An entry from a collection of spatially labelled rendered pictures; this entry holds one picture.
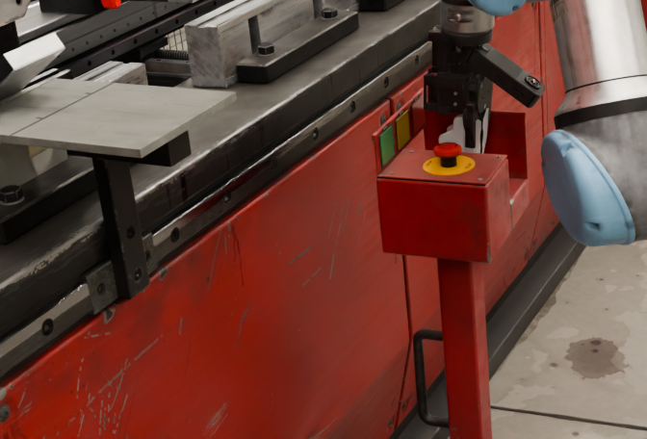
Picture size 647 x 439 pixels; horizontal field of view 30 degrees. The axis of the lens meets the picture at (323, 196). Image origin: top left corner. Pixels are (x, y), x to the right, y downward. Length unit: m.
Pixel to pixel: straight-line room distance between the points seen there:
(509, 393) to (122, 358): 1.29
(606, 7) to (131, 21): 1.03
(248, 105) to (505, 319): 1.23
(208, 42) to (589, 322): 1.38
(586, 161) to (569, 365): 1.59
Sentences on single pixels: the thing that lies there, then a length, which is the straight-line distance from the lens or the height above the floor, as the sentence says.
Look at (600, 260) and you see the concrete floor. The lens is 3.14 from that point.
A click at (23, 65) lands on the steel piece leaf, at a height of 1.06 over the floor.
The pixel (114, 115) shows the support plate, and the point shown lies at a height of 1.00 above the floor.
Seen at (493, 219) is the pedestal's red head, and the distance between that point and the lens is 1.66.
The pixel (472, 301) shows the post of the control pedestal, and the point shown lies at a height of 0.56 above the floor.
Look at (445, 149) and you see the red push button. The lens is 1.66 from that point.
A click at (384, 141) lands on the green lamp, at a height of 0.82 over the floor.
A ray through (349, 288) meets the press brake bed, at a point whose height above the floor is 0.51.
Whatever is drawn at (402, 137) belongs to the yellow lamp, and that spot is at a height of 0.80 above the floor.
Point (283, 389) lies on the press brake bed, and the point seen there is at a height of 0.46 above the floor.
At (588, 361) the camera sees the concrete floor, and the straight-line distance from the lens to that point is 2.71.
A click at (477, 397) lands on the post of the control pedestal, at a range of 1.87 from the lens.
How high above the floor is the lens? 1.41
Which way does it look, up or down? 23 degrees down
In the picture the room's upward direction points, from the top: 6 degrees counter-clockwise
